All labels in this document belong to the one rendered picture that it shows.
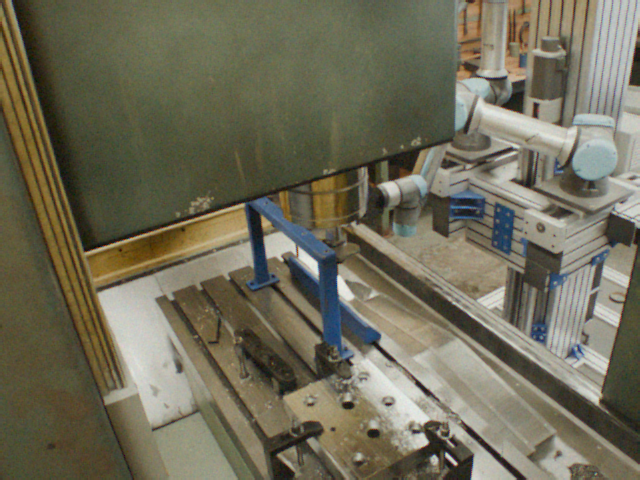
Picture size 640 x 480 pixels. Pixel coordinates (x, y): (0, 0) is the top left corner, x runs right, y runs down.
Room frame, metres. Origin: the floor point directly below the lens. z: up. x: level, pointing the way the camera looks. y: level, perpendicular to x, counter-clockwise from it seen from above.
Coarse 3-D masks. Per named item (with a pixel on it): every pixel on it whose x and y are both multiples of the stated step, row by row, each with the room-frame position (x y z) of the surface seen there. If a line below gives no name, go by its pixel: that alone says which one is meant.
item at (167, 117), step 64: (64, 0) 0.67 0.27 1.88; (128, 0) 0.70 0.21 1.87; (192, 0) 0.74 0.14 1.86; (256, 0) 0.78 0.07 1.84; (320, 0) 0.82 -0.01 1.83; (384, 0) 0.87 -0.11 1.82; (448, 0) 0.93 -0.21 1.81; (64, 64) 0.66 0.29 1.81; (128, 64) 0.69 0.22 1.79; (192, 64) 0.73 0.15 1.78; (256, 64) 0.77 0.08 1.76; (320, 64) 0.82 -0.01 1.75; (384, 64) 0.87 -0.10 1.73; (448, 64) 0.93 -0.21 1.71; (64, 128) 0.65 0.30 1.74; (128, 128) 0.68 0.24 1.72; (192, 128) 0.72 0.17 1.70; (256, 128) 0.77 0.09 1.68; (320, 128) 0.81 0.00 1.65; (384, 128) 0.87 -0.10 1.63; (448, 128) 0.93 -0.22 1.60; (128, 192) 0.68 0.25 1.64; (192, 192) 0.72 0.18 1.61; (256, 192) 0.76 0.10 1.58
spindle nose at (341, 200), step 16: (336, 176) 0.88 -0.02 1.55; (352, 176) 0.89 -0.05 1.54; (288, 192) 0.90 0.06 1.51; (304, 192) 0.88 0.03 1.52; (320, 192) 0.88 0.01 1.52; (336, 192) 0.88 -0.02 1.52; (352, 192) 0.89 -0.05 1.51; (288, 208) 0.91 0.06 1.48; (304, 208) 0.88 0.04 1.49; (320, 208) 0.88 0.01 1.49; (336, 208) 0.88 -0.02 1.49; (352, 208) 0.89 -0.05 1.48; (304, 224) 0.89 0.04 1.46; (320, 224) 0.88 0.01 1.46; (336, 224) 0.88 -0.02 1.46
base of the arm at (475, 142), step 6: (456, 132) 1.97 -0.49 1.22; (474, 132) 1.93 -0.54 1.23; (456, 138) 1.96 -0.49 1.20; (462, 138) 1.94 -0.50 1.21; (468, 138) 1.93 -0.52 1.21; (474, 138) 1.92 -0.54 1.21; (480, 138) 1.92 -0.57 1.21; (486, 138) 1.94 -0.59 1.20; (450, 144) 1.98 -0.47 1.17; (456, 144) 1.95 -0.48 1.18; (462, 144) 1.93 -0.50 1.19; (468, 144) 1.92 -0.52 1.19; (474, 144) 1.92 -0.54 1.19; (480, 144) 1.92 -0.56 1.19; (486, 144) 1.93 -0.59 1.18; (468, 150) 1.92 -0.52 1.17; (474, 150) 1.91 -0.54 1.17; (480, 150) 1.92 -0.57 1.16
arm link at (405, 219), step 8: (400, 208) 1.61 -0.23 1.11; (408, 208) 1.60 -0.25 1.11; (416, 208) 1.61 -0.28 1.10; (400, 216) 1.61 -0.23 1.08; (408, 216) 1.60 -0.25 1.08; (416, 216) 1.62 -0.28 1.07; (400, 224) 1.61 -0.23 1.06; (408, 224) 1.60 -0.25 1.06; (416, 224) 1.62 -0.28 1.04; (400, 232) 1.61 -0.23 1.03; (408, 232) 1.60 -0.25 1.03
